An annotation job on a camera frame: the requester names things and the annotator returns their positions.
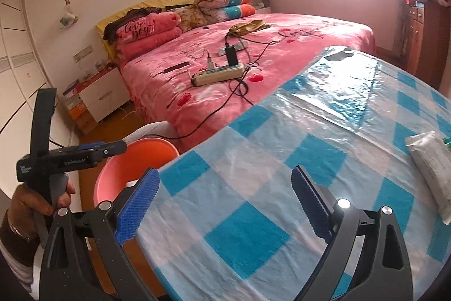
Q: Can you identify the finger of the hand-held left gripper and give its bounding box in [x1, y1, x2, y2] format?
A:
[92, 140, 127, 161]

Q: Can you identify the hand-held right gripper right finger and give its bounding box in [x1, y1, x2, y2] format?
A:
[291, 165, 414, 301]

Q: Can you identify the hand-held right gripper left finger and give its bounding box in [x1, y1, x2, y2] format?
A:
[38, 167, 161, 301]

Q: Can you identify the pink plastic bin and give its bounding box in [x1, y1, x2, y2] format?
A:
[93, 139, 180, 213]

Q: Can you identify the person's left forearm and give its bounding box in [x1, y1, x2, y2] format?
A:
[0, 209, 48, 298]

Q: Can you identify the person's left hand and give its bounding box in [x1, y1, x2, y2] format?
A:
[10, 180, 76, 220]

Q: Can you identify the orange shoe box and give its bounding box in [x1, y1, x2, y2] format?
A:
[67, 103, 98, 134]

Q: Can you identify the white nightstand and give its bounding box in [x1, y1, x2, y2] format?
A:
[78, 67, 134, 123]

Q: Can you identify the blue checked tablecloth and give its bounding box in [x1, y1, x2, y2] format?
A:
[136, 45, 451, 301]

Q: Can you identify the white wardrobe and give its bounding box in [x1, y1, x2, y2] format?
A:
[0, 0, 83, 189]

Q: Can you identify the black phone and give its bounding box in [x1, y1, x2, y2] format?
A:
[163, 62, 189, 73]

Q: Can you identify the pink folded script blanket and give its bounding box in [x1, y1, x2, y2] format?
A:
[114, 12, 182, 59]

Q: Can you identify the white plastic packet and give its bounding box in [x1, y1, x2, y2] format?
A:
[404, 132, 451, 222]

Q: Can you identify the dark brown cloth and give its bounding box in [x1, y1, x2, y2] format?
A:
[103, 7, 163, 41]

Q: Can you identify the white power strip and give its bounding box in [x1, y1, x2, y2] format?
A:
[191, 63, 245, 87]

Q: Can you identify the floral pillow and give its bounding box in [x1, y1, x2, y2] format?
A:
[178, 3, 212, 32]

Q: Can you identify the yellow headboard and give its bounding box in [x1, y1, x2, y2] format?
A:
[96, 0, 224, 41]

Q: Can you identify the bed with pink blanket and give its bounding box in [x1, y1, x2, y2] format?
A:
[116, 14, 376, 153]

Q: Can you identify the white remote control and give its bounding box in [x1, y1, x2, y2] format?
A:
[218, 40, 249, 56]

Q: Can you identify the gold cloth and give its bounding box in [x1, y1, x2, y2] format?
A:
[229, 20, 272, 37]

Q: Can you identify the teal orange folded quilt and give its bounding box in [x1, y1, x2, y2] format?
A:
[194, 0, 256, 24]

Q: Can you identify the wooden cabinet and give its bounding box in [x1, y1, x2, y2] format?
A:
[403, 1, 451, 90]

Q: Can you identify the wall outlet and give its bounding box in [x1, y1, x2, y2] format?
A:
[73, 45, 93, 62]

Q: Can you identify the black power cable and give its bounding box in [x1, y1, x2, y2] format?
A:
[176, 75, 255, 141]

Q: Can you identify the hanging wall bag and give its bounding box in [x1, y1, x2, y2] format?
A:
[59, 0, 80, 29]

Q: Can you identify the black charger cable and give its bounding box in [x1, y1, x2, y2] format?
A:
[225, 27, 280, 98]

